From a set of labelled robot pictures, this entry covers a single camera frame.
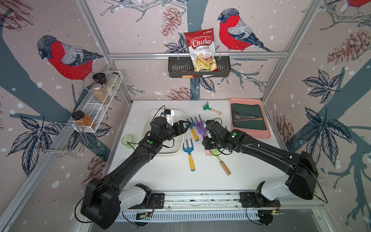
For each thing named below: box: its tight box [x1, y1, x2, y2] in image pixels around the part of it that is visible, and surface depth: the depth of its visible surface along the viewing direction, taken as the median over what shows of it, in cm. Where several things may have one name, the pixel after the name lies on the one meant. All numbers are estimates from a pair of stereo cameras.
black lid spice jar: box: [92, 72, 107, 85], surface depth 75 cm
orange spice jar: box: [71, 110, 96, 129], surface depth 61 cm
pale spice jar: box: [108, 72, 120, 88], surface depth 87 cm
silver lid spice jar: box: [91, 82, 110, 105], surface depth 74 cm
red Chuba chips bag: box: [184, 28, 220, 73], surface depth 85 cm
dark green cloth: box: [231, 103, 268, 131], surface depth 109 cm
